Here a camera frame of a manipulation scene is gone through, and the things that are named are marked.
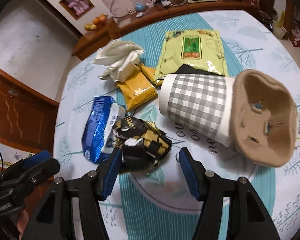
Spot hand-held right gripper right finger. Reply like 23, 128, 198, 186
179, 147, 282, 240

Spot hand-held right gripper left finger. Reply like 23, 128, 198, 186
21, 148, 123, 240

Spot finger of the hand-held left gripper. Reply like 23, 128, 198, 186
0, 158, 61, 193
20, 150, 52, 170

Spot black yellow wrapper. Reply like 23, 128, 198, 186
111, 116, 172, 175

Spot light green tea bag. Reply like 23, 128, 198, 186
154, 29, 228, 82

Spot person's left hand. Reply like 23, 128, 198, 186
16, 209, 30, 233

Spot blue wet wipe packet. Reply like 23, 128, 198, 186
82, 96, 127, 164

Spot grey checkered paper cup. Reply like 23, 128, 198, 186
158, 73, 237, 147

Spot yellow package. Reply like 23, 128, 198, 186
116, 64, 158, 112

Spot brown pulp cup holder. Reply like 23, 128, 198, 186
230, 69, 298, 168

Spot white crumpled paper bag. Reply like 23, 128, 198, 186
92, 39, 144, 82

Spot leaf print striped tablecloth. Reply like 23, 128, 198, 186
54, 10, 300, 240

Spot fruit bowl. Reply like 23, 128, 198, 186
84, 14, 108, 32

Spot wooden cabinet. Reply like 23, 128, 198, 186
72, 0, 263, 60

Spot pink dumbbells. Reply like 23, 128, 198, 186
68, 0, 88, 15

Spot white bucket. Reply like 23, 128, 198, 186
272, 21, 288, 39

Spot dark stacked pot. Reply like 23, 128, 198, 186
260, 10, 274, 27

